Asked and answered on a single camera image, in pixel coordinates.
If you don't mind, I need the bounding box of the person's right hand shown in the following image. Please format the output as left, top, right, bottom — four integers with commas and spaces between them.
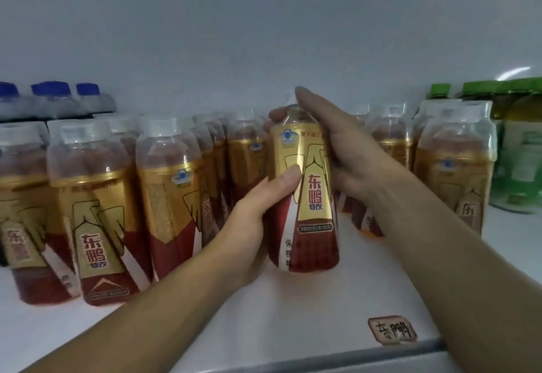
269, 86, 409, 210

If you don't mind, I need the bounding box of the person's left hand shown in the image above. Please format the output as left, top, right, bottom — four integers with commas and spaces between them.
207, 164, 303, 292

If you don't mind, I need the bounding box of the gold red drink bottle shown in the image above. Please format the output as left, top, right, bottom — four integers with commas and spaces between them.
268, 101, 340, 274

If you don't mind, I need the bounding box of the row of amber drink bottles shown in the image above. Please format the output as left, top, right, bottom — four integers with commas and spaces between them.
0, 101, 498, 307

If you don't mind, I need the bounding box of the white metal shelf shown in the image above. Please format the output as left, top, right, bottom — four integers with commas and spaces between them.
0, 0, 542, 373

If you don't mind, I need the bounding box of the row of green-capped bottles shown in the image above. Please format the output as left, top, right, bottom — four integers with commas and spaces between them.
427, 77, 542, 214

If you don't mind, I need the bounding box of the group of blue-capped cola bottles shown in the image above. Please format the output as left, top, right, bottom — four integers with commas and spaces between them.
0, 80, 118, 124

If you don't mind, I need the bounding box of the person's left forearm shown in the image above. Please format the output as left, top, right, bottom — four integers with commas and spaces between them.
21, 254, 238, 373

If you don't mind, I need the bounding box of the person's right forearm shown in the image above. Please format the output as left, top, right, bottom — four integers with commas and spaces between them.
373, 180, 542, 373

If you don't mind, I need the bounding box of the grey shelf label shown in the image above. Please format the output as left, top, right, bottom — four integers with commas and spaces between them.
368, 315, 419, 346

